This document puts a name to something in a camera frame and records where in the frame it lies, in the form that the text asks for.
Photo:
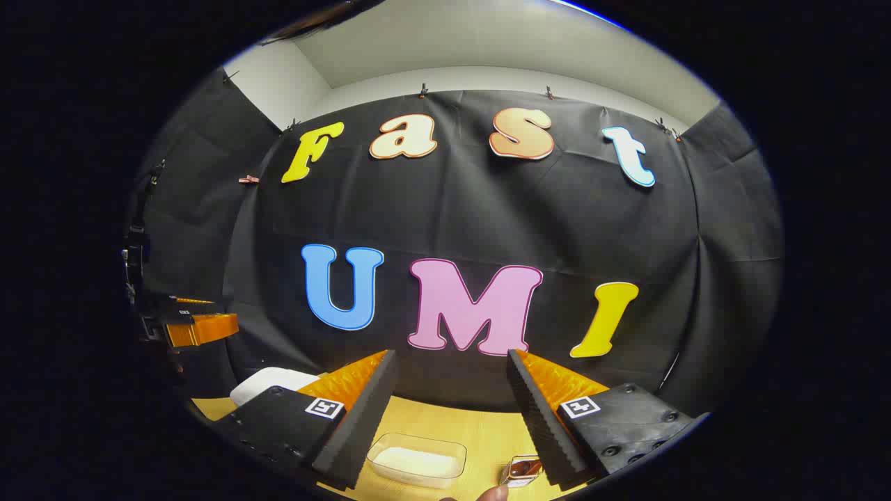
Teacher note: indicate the black backdrop cloth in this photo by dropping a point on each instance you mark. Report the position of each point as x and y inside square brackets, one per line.
[487, 209]

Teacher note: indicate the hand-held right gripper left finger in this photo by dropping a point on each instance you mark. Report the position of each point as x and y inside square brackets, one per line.
[362, 417]

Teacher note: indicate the white rice cooker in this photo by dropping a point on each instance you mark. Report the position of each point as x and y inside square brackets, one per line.
[268, 383]

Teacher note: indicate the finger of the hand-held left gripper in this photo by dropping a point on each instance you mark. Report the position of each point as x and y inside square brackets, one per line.
[182, 307]
[205, 328]

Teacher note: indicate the white rice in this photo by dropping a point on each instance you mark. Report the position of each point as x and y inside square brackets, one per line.
[418, 465]

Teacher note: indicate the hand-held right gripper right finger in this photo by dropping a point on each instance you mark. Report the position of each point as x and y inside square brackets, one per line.
[539, 417]

